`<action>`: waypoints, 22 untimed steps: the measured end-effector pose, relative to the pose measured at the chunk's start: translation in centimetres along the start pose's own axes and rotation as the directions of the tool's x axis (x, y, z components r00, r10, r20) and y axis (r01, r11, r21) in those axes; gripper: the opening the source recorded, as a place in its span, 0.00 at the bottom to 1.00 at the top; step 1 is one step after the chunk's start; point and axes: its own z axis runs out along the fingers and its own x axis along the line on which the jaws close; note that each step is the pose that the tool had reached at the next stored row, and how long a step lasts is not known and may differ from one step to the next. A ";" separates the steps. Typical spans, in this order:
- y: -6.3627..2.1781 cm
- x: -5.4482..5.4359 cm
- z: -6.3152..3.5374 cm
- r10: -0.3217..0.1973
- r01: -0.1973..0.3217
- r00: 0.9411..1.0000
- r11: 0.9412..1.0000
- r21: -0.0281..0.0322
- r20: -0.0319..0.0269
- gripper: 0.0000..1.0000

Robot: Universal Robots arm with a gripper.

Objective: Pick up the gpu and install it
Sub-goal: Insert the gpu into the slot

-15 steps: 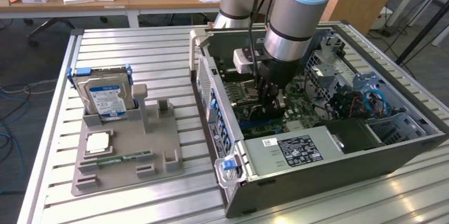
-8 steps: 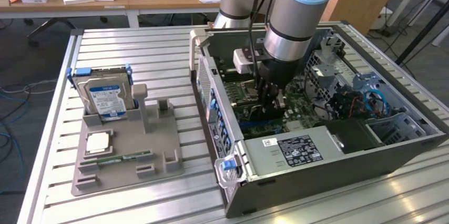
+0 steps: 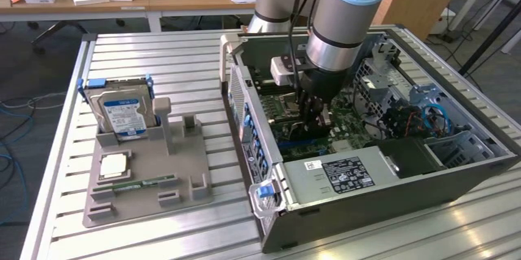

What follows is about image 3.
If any black tripod leg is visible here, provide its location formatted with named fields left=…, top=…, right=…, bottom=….
left=457, top=0, right=521, bottom=78

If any low metal disk bay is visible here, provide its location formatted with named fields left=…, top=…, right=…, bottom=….
left=422, top=130, right=497, bottom=170

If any RAM stick in slot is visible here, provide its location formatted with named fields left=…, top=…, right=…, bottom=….
left=270, top=118, right=302, bottom=131

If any open dark grey PC case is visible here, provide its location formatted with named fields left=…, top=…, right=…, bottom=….
left=218, top=23, right=521, bottom=255

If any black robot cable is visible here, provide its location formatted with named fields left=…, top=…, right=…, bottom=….
left=288, top=0, right=322, bottom=90

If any green RAM stick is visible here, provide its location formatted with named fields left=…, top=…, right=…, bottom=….
left=92, top=175, right=177, bottom=193

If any tall metal disk bay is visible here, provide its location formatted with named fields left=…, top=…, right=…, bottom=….
left=353, top=57, right=414, bottom=117

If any black graphics card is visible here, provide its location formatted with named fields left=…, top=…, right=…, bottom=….
left=284, top=121, right=332, bottom=144

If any CPU socket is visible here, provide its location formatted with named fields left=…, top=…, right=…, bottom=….
left=277, top=92, right=304, bottom=114

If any grey plastic parts rack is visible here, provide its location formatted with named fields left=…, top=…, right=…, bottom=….
left=82, top=96, right=217, bottom=229

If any silver CPU chip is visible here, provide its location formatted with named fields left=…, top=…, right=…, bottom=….
left=100, top=154, right=130, bottom=179

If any blue wire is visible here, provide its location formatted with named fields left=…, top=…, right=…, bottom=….
left=421, top=104, right=453, bottom=135

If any blue expansion slot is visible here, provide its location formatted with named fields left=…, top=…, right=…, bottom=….
left=278, top=137, right=326, bottom=150

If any black office chair base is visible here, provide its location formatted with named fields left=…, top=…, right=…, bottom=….
left=27, top=18, right=126, bottom=55

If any green motherboard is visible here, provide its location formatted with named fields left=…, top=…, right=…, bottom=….
left=252, top=72, right=382, bottom=163

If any grey floor cable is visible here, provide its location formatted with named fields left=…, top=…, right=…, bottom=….
left=0, top=93, right=68, bottom=120

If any grey power supply unit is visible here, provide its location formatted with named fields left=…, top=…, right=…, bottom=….
left=282, top=146, right=402, bottom=205

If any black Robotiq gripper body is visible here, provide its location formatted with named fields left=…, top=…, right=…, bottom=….
left=298, top=69, right=348, bottom=103

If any hard disk in blue caddy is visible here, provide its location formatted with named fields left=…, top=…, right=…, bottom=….
left=76, top=74, right=158, bottom=142

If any blue floor cable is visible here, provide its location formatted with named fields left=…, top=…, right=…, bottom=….
left=0, top=137, right=29, bottom=227

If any black plastic shroud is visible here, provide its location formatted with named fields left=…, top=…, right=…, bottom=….
left=377, top=137, right=446, bottom=179

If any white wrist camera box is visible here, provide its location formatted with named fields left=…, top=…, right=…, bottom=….
left=270, top=55, right=309, bottom=86

